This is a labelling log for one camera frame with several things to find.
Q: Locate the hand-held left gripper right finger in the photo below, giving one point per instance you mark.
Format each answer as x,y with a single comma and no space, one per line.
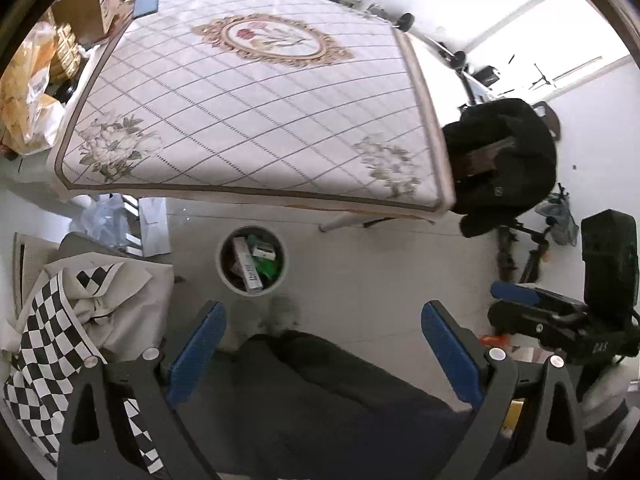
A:
450,355

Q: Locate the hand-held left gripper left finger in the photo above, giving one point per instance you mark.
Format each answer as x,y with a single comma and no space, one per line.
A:
197,355

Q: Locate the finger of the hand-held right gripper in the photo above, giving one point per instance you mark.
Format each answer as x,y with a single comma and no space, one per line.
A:
520,322
515,294

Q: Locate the white round trash bin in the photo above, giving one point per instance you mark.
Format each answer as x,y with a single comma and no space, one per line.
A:
222,275

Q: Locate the black tripod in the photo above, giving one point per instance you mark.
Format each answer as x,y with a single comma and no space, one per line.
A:
530,255

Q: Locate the beige cloth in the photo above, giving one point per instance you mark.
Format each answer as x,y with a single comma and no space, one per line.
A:
130,310

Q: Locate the person's white slipper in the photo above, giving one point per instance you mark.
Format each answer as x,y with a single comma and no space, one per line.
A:
284,315

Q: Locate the white cigarette carton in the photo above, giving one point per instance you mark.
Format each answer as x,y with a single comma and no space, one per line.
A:
247,265

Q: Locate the green packet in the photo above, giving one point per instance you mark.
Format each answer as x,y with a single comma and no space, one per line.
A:
265,267

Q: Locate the black jacket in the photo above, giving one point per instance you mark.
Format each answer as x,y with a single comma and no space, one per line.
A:
520,180

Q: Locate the person's dark trousers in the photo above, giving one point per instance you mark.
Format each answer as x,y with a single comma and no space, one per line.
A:
325,400

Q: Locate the black white checkered cloth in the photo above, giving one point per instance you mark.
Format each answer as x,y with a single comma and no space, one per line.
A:
45,360

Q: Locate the clear plastic bag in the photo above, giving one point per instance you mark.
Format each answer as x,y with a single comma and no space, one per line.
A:
107,220

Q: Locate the white table leg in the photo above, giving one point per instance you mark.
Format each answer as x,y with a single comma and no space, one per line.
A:
340,221

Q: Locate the table with floral tablecloth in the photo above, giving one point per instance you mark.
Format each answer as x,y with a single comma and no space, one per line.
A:
260,110

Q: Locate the black dumbbell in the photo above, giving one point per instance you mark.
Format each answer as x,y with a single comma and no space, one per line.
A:
406,21

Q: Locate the yellow plastic bag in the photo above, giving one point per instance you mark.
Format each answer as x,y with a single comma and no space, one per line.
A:
27,95

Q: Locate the blue folder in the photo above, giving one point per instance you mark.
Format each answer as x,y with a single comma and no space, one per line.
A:
146,4

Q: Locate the brown cardboard box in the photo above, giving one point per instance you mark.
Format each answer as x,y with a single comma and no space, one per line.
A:
87,10

